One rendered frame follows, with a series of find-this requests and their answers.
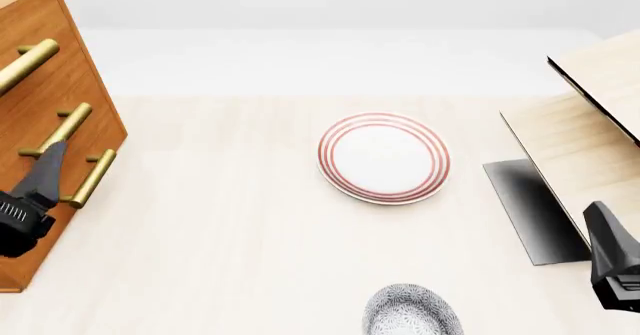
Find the wooden cabinet drawer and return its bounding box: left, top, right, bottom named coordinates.
left=0, top=45, right=115, bottom=188
left=0, top=94, right=129, bottom=278
left=0, top=0, right=90, bottom=102

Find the white plate with red rings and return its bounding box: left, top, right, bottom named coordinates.
left=316, top=111, right=452, bottom=206

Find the grey patterned bowl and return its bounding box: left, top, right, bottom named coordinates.
left=361, top=283, right=465, bottom=335

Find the pale wood slab, black edge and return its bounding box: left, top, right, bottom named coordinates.
left=546, top=29, right=640, bottom=146

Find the brass drawer handle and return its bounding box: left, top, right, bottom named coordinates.
left=58, top=148, right=118, bottom=210
left=0, top=38, right=61, bottom=97
left=18, top=101, right=94, bottom=159

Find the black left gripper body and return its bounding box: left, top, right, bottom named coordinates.
left=0, top=189, right=58, bottom=260

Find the pale wood panel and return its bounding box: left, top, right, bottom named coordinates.
left=499, top=90, right=640, bottom=248

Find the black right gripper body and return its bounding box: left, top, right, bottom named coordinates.
left=591, top=262, right=640, bottom=314

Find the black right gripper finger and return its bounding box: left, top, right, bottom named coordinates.
left=582, top=200, right=640, bottom=282

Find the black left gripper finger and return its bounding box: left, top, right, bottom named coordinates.
left=10, top=139, right=69, bottom=207

